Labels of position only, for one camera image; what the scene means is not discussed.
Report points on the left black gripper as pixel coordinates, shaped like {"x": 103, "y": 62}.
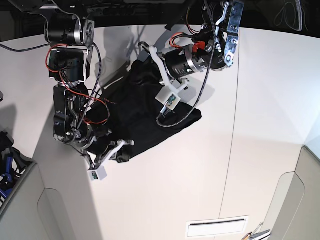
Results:
{"x": 179, "y": 63}

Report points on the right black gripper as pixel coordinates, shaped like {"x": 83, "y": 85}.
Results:
{"x": 96, "y": 140}

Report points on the black T-shirt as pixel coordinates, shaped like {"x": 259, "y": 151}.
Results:
{"x": 130, "y": 110}

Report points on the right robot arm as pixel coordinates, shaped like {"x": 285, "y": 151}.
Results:
{"x": 69, "y": 33}

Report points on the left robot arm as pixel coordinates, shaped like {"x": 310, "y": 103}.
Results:
{"x": 212, "y": 47}

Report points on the blue and black clamps pile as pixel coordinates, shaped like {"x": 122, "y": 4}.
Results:
{"x": 13, "y": 164}

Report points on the left grey chair panel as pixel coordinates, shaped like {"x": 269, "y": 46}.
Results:
{"x": 34, "y": 212}

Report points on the grey chair panel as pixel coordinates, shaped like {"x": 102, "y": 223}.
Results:
{"x": 34, "y": 212}
{"x": 294, "y": 212}

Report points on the grey tool with orange tip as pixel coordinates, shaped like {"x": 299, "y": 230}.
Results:
{"x": 255, "y": 235}

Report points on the right grey chair panel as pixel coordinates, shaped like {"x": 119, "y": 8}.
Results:
{"x": 294, "y": 212}

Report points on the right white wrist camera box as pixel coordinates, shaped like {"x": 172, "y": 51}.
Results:
{"x": 97, "y": 174}

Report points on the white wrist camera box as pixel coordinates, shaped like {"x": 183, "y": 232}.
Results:
{"x": 97, "y": 174}
{"x": 168, "y": 98}

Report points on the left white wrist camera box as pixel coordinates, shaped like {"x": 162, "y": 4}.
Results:
{"x": 168, "y": 98}

